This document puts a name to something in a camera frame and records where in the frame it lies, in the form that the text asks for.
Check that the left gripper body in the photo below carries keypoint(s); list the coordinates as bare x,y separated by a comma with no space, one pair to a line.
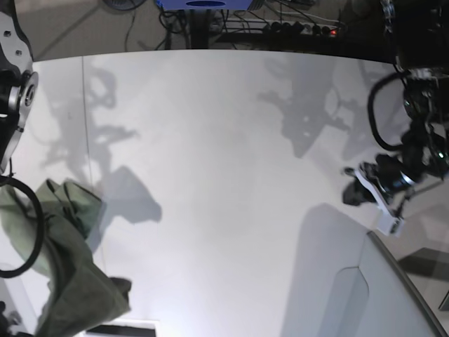
390,180

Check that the green t-shirt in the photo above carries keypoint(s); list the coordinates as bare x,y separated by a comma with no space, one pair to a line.
81,296

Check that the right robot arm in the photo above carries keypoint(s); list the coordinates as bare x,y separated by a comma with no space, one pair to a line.
19,83

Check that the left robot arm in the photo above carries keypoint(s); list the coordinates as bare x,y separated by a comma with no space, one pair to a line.
417,32

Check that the black power strip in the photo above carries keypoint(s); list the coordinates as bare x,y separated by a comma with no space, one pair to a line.
245,26

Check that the blue box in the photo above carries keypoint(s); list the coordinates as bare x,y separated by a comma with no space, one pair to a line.
205,4

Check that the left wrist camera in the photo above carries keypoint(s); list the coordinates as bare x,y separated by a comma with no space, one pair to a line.
389,224

